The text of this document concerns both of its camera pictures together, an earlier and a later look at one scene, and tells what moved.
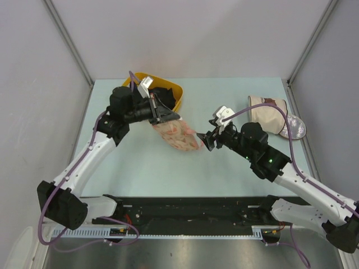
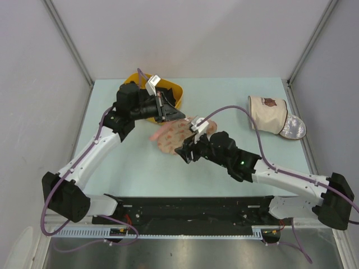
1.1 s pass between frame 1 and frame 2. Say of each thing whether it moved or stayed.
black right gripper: moved
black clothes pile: stayed
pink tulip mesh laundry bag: moved
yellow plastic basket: stayed
